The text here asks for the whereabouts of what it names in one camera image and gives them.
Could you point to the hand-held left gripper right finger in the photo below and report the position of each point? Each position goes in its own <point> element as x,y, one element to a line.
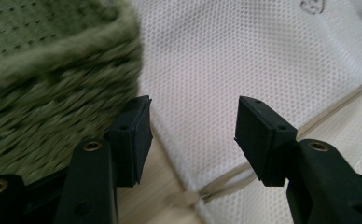
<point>263,140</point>

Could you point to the green woven basket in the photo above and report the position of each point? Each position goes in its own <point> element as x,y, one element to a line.
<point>45,77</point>

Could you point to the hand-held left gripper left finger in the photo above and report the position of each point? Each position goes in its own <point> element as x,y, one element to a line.
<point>129,146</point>

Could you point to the white cloth with drawing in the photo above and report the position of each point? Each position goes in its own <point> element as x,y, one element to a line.
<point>219,62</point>

